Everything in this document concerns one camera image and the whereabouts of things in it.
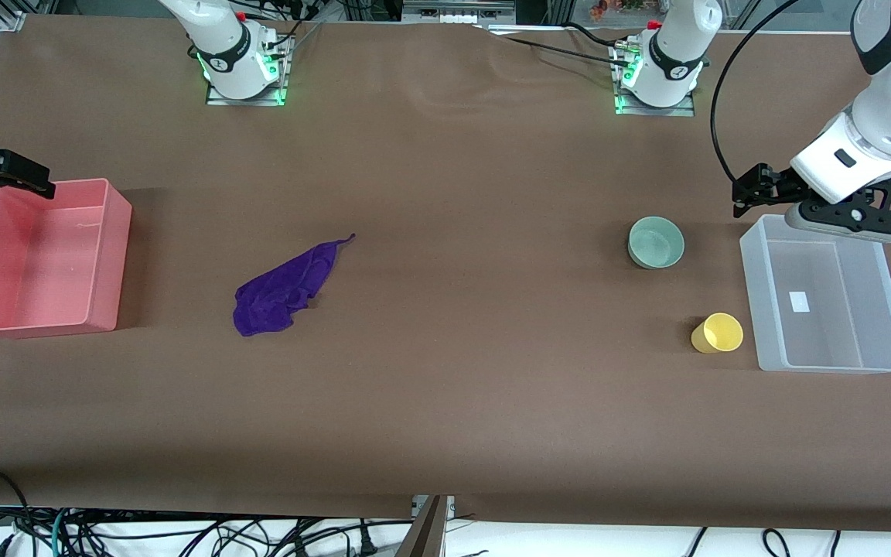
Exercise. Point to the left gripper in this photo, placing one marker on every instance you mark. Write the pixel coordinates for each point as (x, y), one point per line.
(773, 184)

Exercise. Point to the light green bowl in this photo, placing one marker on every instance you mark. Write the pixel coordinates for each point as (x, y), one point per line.
(656, 244)

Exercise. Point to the yellow plastic cup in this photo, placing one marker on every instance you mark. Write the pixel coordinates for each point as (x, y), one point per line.
(720, 333)

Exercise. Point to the purple cloth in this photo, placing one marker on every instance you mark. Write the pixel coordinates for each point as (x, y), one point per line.
(283, 290)

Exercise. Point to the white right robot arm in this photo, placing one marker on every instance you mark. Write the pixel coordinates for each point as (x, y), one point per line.
(221, 39)

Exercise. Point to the pink plastic bin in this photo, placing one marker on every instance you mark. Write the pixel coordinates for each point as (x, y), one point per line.
(43, 263)

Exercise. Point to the white sticker label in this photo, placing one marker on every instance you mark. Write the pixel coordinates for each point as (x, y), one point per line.
(800, 302)

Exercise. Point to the translucent clear plastic bin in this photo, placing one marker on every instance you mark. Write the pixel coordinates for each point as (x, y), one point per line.
(832, 309)

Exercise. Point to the brown table cover sheet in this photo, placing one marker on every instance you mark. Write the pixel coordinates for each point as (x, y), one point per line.
(445, 193)

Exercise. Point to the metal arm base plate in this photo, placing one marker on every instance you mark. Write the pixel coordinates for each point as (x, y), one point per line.
(248, 100)
(685, 111)

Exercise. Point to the aluminium frame profile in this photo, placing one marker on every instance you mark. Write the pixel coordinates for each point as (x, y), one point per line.
(11, 17)

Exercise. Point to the grey metal camera post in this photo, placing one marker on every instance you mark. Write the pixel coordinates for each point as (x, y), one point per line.
(426, 534)

